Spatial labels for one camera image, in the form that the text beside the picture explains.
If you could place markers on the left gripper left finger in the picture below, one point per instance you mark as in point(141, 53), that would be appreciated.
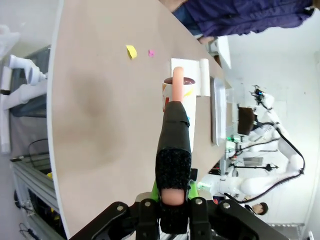
point(120, 220)

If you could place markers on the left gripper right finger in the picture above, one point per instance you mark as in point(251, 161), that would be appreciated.
point(225, 220)

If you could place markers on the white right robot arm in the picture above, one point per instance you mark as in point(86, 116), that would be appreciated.
point(262, 186)

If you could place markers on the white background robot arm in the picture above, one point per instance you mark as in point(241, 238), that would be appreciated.
point(267, 101)

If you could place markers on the person's right hand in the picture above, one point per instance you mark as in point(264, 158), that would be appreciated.
point(207, 40)

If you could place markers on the black-haired background person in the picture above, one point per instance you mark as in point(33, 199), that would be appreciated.
point(260, 207)

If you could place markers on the black tripod stand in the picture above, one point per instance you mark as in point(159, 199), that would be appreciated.
point(250, 166)

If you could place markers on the silver metal tray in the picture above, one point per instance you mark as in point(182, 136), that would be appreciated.
point(216, 112)

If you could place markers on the white lint roller stand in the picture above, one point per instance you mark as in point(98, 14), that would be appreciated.
point(190, 67)

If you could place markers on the white plastic stool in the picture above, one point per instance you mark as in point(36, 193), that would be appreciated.
point(25, 82)

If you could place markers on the yellow paper scrap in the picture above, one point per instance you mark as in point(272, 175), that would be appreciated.
point(131, 51)

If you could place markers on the pink paper scrap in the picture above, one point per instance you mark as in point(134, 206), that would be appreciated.
point(151, 53)

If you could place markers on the white side table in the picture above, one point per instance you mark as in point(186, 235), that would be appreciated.
point(223, 50)

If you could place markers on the green paper scrap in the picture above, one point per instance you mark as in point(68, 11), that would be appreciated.
point(108, 19)

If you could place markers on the person in purple jacket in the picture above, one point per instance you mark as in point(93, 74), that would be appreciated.
point(250, 15)

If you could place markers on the aluminium profile frame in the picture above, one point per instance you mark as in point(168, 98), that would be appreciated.
point(32, 180)

